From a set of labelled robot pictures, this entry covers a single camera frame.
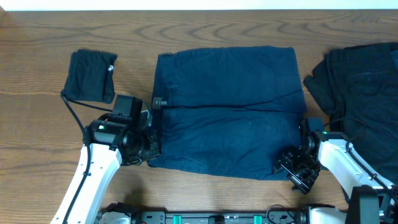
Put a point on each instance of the dark blue shorts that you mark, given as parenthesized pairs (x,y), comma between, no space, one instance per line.
(227,111)

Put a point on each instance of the black clothes pile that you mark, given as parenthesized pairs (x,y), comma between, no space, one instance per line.
(357,88)

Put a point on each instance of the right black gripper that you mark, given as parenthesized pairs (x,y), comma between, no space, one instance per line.
(303,184)

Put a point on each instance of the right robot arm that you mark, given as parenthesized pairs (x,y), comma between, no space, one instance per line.
(371,197)

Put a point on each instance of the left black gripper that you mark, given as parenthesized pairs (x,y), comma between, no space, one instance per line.
(153,152)

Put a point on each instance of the small folded black garment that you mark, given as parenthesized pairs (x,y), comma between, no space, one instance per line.
(90,76)

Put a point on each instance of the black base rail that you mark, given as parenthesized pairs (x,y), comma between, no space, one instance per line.
(202,217)

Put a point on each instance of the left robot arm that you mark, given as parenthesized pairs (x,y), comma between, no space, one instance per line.
(115,140)

